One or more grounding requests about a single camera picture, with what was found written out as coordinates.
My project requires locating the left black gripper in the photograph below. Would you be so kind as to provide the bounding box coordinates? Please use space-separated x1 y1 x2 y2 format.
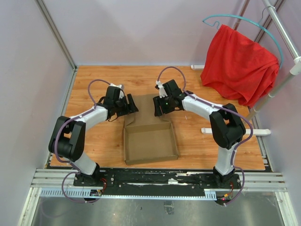
114 94 139 117

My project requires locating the aluminium frame post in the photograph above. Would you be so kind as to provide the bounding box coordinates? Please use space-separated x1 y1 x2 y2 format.
35 0 77 71

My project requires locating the brown cardboard box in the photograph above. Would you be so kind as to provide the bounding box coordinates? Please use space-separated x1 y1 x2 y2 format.
123 94 178 165

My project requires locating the teal clothes hanger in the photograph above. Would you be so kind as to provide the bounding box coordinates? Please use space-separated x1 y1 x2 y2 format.
202 6 284 70

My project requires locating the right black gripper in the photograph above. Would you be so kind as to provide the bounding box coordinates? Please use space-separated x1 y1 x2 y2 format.
153 95 174 117

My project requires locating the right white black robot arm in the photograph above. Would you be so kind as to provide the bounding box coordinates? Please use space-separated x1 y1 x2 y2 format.
153 80 246 188

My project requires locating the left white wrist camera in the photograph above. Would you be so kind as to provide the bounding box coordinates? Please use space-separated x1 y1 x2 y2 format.
110 83 125 99

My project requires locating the red cloth shirt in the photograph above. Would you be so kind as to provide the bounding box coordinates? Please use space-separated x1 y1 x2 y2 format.
200 25 280 107

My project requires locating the white clothes rack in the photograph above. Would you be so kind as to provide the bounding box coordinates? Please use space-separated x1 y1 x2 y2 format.
202 0 301 136

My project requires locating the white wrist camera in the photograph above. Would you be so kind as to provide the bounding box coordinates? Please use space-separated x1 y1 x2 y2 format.
155 81 167 98
110 83 125 99

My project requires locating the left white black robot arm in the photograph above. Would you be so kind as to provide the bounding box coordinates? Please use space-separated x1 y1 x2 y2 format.
48 84 138 186

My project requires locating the grey slotted cable duct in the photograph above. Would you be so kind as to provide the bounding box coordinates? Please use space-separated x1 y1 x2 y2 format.
40 188 218 201

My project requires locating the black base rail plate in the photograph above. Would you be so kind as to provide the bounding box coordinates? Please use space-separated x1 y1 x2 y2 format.
73 168 242 196

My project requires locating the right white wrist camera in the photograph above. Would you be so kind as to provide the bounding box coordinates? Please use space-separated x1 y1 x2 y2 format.
155 81 167 98

